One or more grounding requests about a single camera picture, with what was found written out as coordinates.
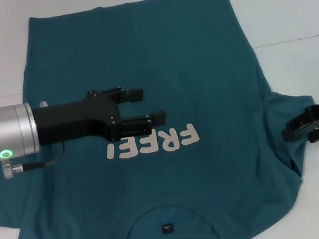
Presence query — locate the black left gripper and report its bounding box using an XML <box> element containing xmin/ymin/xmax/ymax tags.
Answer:
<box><xmin>32</xmin><ymin>80</ymin><xmax>170</xmax><ymax>152</ymax></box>

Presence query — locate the teal blue printed t-shirt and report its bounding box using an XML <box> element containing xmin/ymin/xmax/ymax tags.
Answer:
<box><xmin>0</xmin><ymin>0</ymin><xmax>319</xmax><ymax>239</ymax></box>

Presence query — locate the left arm cable with connector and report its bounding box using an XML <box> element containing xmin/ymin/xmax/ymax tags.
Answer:
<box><xmin>0</xmin><ymin>141</ymin><xmax>69</xmax><ymax>180</ymax></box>

